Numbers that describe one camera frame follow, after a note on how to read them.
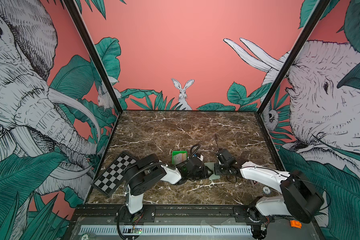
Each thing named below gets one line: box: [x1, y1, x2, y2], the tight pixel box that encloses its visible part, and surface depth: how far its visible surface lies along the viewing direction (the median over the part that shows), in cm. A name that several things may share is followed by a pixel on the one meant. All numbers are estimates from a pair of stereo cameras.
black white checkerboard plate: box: [91, 152, 138, 197], surface depth 83 cm
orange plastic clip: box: [290, 220, 302, 229], surface depth 71 cm
